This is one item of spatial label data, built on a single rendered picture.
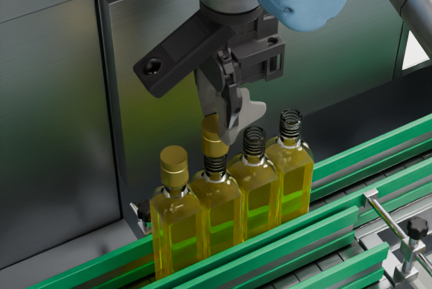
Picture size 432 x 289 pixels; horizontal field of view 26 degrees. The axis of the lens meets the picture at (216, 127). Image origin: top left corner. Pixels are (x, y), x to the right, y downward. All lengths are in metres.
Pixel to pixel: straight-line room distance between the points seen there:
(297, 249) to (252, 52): 0.39
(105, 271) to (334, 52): 0.46
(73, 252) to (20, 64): 0.37
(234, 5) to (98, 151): 0.41
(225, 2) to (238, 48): 0.09
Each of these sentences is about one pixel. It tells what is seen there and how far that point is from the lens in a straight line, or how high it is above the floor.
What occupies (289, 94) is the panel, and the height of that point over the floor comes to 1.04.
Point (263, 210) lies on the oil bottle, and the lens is 1.29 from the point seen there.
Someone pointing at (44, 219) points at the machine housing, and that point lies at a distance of 1.38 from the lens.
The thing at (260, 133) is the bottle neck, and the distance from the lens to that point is 1.22.
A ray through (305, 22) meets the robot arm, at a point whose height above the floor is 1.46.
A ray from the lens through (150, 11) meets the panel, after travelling 1.16.
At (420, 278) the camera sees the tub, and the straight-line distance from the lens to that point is 1.50.
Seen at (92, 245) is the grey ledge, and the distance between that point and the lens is 1.43.
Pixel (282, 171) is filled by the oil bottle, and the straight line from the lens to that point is 1.26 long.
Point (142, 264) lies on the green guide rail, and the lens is 1.36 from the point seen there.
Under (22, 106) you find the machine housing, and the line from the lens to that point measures 1.21.
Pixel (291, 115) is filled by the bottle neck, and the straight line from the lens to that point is 1.24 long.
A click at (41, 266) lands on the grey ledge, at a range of 1.42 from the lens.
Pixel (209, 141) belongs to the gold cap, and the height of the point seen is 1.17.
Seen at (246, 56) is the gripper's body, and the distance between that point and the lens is 1.05.
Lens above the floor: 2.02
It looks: 47 degrees down
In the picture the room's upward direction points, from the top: straight up
